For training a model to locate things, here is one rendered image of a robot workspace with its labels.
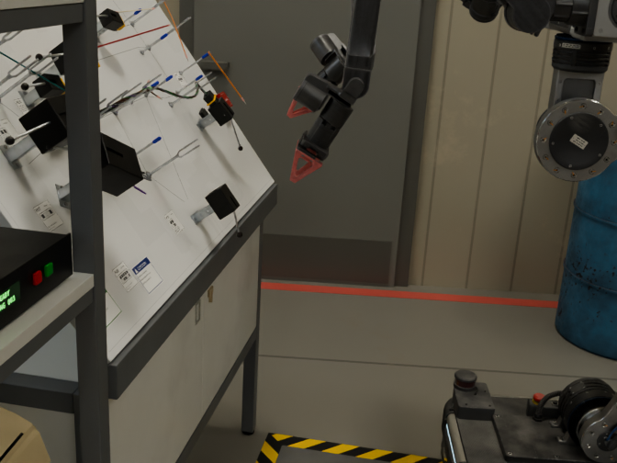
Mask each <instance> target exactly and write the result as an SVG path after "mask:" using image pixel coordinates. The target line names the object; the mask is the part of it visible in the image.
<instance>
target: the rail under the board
mask: <svg viewBox="0 0 617 463"><path fill-rule="evenodd" d="M276 204H277V184H272V185H271V186H270V187H269V188H268V189H267V190H266V191H265V192H264V194H263V195H262V196H261V197H260V198H259V199H258V200H257V201H256V202H255V203H254V205H253V206H252V207H251V208H250V209H249V210H248V211H247V212H246V213H245V215H244V216H243V217H242V218H241V219H240V220H239V221H238V225H239V229H240V232H242V237H241V238H239V237H237V232H238V230H237V227H236V225H235V226H234V227H233V228H232V229H231V230H230V231H229V232H228V233H227V235H226V236H225V237H224V238H223V239H222V240H221V241H220V242H219V243H218V245H217V246H216V247H215V248H214V249H213V250H212V251H211V252H210V253H209V254H208V256H207V257H206V258H205V259H204V260H203V261H202V262H201V263H200V264H199V266H198V267H197V268H196V269H195V270H194V271H193V272H192V273H191V274H190V276H189V277H188V278H187V279H186V280H185V281H184V282H183V283H182V284H181V286H180V287H179V288H178V289H177V290H176V291H175V292H174V293H173V294H172V296H171V297H170V298H169V299H168V300H167V301H166V302H165V303H164V304H163V305H162V306H161V308H160V309H158V310H157V311H156V312H155V313H154V314H153V316H152V317H151V318H150V319H149V320H148V321H147V322H146V323H145V324H144V326H143V327H142V328H141V329H140V330H139V331H138V332H137V333H136V334H135V336H134V337H133V338H132V339H131V340H130V341H129V342H128V343H127V344H126V346H125V347H124V348H123V349H122V350H121V351H120V352H119V353H118V354H117V356H116V357H115V358H114V359H113V360H112V361H111V362H110V363H108V364H107V374H108V398H109V399H112V400H117V399H118V398H119V397H120V396H121V395H122V393H123V392H124V391H125V390H126V388H127V387H128V386H129V384H130V383H131V382H132V381H133V380H134V378H136V377H137V376H138V374H139V373H140V372H141V370H142V369H143V368H144V367H145V366H146V364H147V363H148V362H149V361H150V359H151V358H152V357H153V355H154V354H155V353H156V352H157V351H158V349H159V348H160V347H161V346H162V344H163V343H164V342H165V341H166V339H167V338H168V337H169V336H170V334H171V333H172V332H173V331H174V329H175V328H176V327H177V326H178V324H179V323H180V322H181V321H182V319H183V318H184V317H185V316H186V314H187V313H188V312H190V310H191V309H192V308H193V307H194V305H195V304H196V303H197V302H198V300H199V299H200V298H201V297H202V295H203V294H204V293H205V292H206V290H207V289H208V288H209V287H210V285H211V284H212V283H213V282H214V280H215V279H216V278H217V277H218V275H219V274H220V273H221V272H222V270H223V269H224V268H225V267H226V265H227V264H228V263H229V262H230V260H231V259H232V258H233V257H234V255H235V254H236V253H238V251H239V250H240V249H241V248H242V246H243V245H244V244H245V243H246V241H247V240H248V239H249V238H250V236H251V235H252V234H253V233H254V231H255V230H256V229H257V228H258V226H259V225H260V224H261V223H262V222H263V220H264V219H265V218H266V216H267V215H268V214H269V213H270V211H271V210H272V209H273V208H274V207H275V205H276Z"/></svg>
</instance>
